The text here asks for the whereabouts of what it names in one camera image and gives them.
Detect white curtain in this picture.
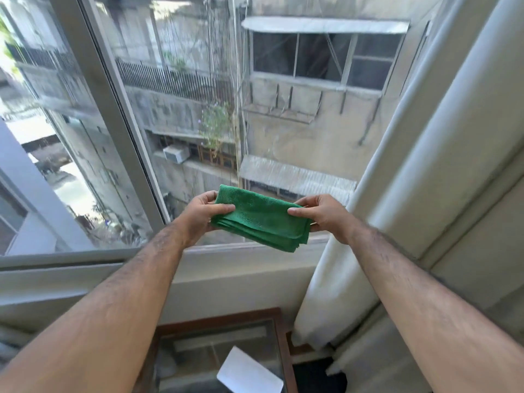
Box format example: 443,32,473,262
291,0,524,350

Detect green microfiber cloth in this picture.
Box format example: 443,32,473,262
210,184,312,254

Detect person's left hand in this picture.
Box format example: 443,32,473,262
175,190,236,244

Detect person's left forearm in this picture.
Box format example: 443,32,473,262
0,222,193,393

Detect white air conditioner unit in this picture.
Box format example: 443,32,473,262
163,145,191,164

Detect person's right hand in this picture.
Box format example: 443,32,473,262
287,194,362,244

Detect corrugated metal awning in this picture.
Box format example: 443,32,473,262
238,155,358,198

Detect glass-top wooden side table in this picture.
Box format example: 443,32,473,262
135,308,299,393

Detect purple flowering plant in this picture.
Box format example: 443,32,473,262
199,101,232,154

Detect white window frame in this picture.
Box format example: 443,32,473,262
0,0,330,328

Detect neighbouring building window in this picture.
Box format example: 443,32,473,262
241,16,411,99

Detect black balcony railing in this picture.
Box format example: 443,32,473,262
116,58,234,103

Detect white paper sheet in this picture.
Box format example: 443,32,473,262
216,346,285,393

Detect person's right forearm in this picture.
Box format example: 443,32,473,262
346,217,524,393

